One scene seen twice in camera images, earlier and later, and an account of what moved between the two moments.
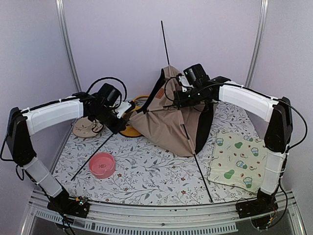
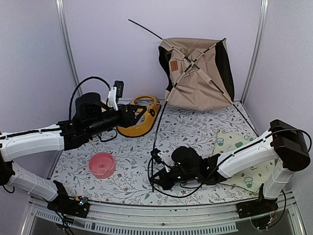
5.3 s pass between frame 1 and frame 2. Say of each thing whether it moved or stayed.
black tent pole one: moved
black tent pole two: moved
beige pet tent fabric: moved
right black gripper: moved
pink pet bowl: stayed
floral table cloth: stayed
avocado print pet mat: stayed
